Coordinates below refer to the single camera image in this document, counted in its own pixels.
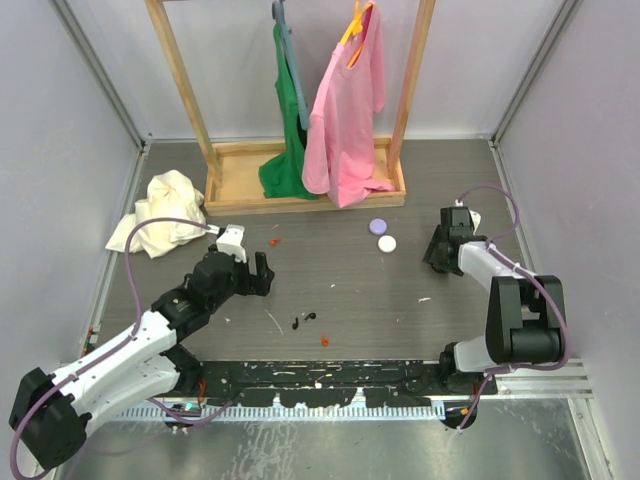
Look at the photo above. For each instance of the cream white cloth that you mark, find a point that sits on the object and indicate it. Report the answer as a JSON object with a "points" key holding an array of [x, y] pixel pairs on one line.
{"points": [[170, 194]]}

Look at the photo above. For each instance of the purple earbud case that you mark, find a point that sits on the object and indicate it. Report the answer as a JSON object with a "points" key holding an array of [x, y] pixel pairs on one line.
{"points": [[378, 226]]}

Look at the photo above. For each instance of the yellow hanger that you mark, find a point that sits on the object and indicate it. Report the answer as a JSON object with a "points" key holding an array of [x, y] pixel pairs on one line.
{"points": [[355, 30]]}

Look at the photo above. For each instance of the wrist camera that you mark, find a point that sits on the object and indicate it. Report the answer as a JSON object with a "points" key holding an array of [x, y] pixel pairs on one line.
{"points": [[229, 241], [475, 216]]}

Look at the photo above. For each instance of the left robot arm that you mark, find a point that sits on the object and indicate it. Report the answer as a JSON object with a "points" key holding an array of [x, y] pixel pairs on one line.
{"points": [[54, 414]]}

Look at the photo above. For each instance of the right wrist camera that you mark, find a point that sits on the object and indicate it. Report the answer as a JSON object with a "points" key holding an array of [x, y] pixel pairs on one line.
{"points": [[475, 216]]}

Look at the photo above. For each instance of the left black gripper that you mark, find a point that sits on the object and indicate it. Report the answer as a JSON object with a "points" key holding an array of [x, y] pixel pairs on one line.
{"points": [[254, 284]]}

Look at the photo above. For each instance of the white earbud case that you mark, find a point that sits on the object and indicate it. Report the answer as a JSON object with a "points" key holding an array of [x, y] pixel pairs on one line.
{"points": [[387, 244]]}

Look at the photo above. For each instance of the pink t-shirt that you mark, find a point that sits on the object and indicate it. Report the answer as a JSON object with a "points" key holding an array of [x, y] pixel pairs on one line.
{"points": [[340, 155]]}

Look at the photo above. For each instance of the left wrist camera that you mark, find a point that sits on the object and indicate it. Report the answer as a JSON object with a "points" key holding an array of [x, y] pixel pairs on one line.
{"points": [[229, 241]]}

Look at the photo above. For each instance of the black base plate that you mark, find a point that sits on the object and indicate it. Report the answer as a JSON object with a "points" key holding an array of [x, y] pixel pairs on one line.
{"points": [[320, 384]]}

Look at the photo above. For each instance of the grey cable duct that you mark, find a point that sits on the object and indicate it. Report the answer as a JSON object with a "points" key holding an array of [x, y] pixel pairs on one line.
{"points": [[357, 410]]}

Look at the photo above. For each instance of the grey-blue hanger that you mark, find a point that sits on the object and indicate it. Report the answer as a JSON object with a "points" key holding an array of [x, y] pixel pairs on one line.
{"points": [[278, 14]]}

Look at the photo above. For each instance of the green shirt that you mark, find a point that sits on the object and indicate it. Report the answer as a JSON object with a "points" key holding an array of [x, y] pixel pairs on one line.
{"points": [[281, 176]]}

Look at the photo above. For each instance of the wooden clothes rack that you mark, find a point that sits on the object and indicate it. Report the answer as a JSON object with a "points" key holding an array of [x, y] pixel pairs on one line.
{"points": [[232, 182]]}

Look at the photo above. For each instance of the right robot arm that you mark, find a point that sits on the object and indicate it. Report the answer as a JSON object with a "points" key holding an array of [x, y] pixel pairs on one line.
{"points": [[525, 322]]}

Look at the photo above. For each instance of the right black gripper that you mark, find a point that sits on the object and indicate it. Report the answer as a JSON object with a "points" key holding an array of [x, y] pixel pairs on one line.
{"points": [[432, 253]]}

